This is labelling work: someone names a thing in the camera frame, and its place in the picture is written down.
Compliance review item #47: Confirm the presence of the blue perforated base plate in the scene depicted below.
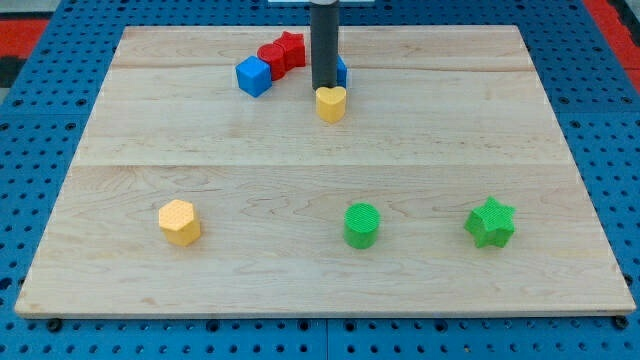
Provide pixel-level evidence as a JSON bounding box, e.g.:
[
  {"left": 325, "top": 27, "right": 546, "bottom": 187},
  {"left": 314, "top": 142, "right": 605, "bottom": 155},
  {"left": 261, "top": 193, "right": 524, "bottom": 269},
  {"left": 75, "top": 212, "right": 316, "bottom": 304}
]
[{"left": 1, "top": 0, "right": 639, "bottom": 359}]

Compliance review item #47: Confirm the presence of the red cylinder block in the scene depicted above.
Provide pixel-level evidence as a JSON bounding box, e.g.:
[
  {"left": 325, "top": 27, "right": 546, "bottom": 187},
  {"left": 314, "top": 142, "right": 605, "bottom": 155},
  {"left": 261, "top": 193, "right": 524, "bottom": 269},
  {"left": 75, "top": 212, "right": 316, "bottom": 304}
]
[{"left": 257, "top": 43, "right": 286, "bottom": 81}]

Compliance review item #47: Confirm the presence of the light wooden board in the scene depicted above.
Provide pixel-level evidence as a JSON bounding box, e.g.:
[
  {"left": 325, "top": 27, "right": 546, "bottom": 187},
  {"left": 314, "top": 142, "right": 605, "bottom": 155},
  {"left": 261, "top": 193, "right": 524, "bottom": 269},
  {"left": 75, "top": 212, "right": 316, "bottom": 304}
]
[{"left": 15, "top": 25, "right": 636, "bottom": 319}]

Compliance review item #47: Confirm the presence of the yellow hexagon block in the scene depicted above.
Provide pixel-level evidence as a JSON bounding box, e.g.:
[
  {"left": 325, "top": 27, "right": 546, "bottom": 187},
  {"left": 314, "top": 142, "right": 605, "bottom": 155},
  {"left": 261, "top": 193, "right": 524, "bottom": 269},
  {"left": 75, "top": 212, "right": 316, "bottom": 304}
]
[{"left": 158, "top": 199, "right": 201, "bottom": 247}]

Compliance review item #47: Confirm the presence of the yellow heart block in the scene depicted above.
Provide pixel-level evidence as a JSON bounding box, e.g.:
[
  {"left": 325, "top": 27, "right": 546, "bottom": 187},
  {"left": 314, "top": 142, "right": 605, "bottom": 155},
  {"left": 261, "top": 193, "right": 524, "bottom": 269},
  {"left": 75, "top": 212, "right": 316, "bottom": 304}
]
[{"left": 315, "top": 86, "right": 347, "bottom": 123}]

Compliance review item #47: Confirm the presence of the green star block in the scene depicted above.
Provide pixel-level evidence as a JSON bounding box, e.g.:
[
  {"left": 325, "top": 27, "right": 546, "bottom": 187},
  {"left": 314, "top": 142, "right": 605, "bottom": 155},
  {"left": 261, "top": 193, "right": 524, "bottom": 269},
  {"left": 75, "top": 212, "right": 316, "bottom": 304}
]
[{"left": 464, "top": 196, "right": 516, "bottom": 248}]

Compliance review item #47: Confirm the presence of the red star block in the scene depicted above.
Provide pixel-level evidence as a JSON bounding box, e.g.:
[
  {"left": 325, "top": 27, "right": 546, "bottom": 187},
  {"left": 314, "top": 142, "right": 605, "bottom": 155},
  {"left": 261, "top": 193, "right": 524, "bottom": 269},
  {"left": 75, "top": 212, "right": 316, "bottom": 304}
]
[{"left": 273, "top": 31, "right": 306, "bottom": 71}]

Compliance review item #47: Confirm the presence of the blue triangle block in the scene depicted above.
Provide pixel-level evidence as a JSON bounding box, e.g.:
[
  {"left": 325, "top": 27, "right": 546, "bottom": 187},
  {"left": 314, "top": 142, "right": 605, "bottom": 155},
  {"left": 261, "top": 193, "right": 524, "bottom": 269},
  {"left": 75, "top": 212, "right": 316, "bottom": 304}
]
[{"left": 337, "top": 56, "right": 348, "bottom": 88}]

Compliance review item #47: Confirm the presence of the green cylinder block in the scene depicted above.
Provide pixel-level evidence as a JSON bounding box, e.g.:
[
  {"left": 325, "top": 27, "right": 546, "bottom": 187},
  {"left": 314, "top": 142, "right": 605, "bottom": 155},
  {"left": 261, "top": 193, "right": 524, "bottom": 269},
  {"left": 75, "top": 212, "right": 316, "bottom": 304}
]
[{"left": 343, "top": 203, "right": 381, "bottom": 249}]

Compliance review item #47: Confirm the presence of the blue cube block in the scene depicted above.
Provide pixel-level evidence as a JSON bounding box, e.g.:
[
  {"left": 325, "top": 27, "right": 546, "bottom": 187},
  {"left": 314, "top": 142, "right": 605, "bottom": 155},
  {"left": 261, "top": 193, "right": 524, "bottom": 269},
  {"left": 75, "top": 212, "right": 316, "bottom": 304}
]
[{"left": 235, "top": 56, "right": 272, "bottom": 98}]

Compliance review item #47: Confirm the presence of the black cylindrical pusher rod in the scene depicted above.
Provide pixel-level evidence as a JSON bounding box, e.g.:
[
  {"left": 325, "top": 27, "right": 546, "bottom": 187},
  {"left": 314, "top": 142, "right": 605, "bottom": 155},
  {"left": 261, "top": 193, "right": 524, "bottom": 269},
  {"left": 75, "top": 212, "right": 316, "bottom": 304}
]
[{"left": 310, "top": 0, "right": 339, "bottom": 90}]

